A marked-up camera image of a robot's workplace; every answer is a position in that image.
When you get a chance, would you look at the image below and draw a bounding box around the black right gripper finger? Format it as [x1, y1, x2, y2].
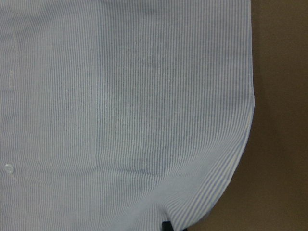
[162, 221, 173, 231]

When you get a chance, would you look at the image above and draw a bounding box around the blue striped button shirt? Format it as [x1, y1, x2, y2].
[0, 0, 255, 231]

